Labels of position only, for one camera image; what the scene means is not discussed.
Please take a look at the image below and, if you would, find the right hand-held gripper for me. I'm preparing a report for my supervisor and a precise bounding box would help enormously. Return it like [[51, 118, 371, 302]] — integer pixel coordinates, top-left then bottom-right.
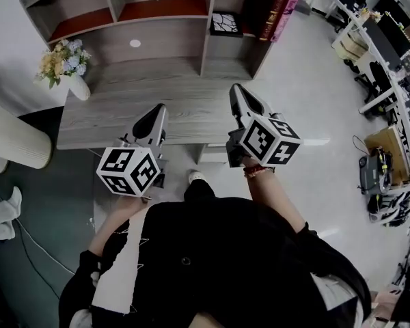
[[225, 83, 302, 169]]

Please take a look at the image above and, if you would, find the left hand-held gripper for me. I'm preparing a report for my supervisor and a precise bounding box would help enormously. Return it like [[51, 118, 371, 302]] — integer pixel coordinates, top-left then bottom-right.
[[96, 102, 170, 197]]

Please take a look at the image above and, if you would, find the black framed branch picture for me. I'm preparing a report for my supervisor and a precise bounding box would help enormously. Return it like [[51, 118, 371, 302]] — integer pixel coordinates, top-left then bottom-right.
[[209, 10, 245, 39]]

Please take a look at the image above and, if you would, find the person's left forearm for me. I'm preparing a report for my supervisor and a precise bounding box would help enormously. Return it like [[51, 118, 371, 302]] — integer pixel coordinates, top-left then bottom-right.
[[88, 195, 150, 258]]

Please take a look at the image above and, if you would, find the person's right forearm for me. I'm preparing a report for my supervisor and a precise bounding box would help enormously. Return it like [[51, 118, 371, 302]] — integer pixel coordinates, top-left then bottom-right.
[[245, 167, 309, 234]]

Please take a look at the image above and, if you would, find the black computer monitor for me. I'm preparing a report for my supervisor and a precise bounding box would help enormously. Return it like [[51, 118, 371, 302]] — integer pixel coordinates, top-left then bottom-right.
[[363, 18, 402, 72], [377, 11, 410, 60]]

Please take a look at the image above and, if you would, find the long white office desk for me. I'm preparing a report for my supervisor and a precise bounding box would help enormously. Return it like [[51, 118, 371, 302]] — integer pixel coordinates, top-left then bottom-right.
[[306, 0, 410, 191]]

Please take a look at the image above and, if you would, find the white drawer cabinet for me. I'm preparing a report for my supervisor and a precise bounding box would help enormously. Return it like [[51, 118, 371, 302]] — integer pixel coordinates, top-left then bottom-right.
[[197, 142, 234, 165]]

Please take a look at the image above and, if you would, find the person's white shoe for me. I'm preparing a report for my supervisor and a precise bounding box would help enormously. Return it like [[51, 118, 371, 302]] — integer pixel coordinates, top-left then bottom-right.
[[187, 169, 206, 185]]

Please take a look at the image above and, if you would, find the person's black trouser leg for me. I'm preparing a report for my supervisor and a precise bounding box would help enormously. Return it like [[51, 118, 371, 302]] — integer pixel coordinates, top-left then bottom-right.
[[183, 178, 216, 205]]

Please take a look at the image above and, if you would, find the white paper sheet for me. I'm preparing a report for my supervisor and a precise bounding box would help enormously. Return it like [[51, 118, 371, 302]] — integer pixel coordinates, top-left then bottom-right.
[[301, 137, 331, 147]]

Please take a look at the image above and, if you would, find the white ribbed vase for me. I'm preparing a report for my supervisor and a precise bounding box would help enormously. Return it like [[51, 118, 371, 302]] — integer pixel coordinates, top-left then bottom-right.
[[66, 74, 92, 102]]

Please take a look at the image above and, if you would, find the dark red book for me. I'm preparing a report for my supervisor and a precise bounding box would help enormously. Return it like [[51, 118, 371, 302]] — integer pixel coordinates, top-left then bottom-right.
[[257, 0, 288, 43]]

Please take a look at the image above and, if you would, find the row of dark red books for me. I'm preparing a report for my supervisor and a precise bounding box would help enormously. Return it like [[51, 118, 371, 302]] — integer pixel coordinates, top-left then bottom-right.
[[269, 0, 302, 44]]

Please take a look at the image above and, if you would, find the yellow and blue flower bouquet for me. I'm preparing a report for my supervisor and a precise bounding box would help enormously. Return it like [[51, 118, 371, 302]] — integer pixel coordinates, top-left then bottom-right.
[[33, 38, 93, 90]]

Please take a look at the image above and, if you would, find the black office chair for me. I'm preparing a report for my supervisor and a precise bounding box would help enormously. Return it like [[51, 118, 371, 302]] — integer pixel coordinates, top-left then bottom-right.
[[355, 61, 394, 105]]

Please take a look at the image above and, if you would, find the black wheeled machine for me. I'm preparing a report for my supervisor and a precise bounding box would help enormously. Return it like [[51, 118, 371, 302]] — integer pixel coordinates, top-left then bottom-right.
[[358, 154, 393, 195]]

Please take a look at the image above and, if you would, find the person's black and white top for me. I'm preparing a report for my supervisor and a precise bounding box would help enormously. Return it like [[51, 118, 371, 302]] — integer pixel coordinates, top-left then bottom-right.
[[58, 196, 374, 328]]

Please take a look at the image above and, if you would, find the open cardboard box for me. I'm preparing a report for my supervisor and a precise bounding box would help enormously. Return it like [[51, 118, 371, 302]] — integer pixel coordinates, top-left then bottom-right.
[[363, 124, 410, 188]]

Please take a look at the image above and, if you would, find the pile of black and white gear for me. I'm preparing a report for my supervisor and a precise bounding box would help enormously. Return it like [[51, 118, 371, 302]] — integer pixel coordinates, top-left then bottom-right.
[[366, 189, 410, 228]]

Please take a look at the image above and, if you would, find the red beaded bracelet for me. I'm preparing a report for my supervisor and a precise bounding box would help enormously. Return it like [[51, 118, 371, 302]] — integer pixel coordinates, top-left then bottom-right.
[[243, 163, 276, 179]]

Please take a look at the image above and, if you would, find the white cable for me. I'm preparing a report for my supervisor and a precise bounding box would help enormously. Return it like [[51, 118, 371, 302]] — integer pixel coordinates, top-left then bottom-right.
[[14, 216, 77, 275]]

